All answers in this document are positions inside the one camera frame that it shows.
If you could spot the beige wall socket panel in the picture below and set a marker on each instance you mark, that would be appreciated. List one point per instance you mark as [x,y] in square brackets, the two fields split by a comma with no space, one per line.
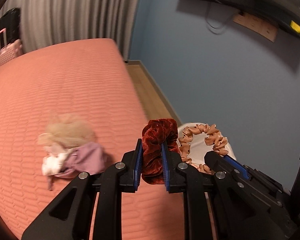
[260,27]

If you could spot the peach dotted satin scrunchie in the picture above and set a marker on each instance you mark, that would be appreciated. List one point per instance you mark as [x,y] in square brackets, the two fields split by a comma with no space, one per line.
[215,135]

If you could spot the pink quilted bed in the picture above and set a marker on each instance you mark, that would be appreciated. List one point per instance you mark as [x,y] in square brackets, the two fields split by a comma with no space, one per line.
[52,85]

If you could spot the white fabric scrap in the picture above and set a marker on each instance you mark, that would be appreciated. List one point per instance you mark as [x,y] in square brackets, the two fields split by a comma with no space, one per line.
[53,163]

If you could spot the pink suitcase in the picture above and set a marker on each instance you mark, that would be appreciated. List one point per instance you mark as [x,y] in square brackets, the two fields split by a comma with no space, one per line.
[7,53]

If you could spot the beige tulle scrunchie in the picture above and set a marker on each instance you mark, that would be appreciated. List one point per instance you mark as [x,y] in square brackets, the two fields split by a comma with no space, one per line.
[67,128]

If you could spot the bin with white plastic liner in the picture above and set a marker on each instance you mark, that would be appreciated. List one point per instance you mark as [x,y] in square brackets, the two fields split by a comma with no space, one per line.
[195,151]

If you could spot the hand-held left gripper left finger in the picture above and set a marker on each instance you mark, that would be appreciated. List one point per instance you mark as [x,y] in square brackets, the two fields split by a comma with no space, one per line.
[139,165]

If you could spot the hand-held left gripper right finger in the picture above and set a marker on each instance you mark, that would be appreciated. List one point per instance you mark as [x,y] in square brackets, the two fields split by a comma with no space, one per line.
[165,165]

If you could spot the black suitcase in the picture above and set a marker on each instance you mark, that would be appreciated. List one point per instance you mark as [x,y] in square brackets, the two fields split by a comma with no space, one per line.
[12,22]

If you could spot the dark red velvet scrunchie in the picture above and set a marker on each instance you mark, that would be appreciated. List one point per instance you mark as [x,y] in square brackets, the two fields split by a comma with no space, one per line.
[152,155]

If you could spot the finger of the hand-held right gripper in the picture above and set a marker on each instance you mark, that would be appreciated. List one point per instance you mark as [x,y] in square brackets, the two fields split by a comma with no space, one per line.
[236,165]
[215,161]

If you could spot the grey curtain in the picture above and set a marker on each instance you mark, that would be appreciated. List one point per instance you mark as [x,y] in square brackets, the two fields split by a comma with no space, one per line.
[77,10]

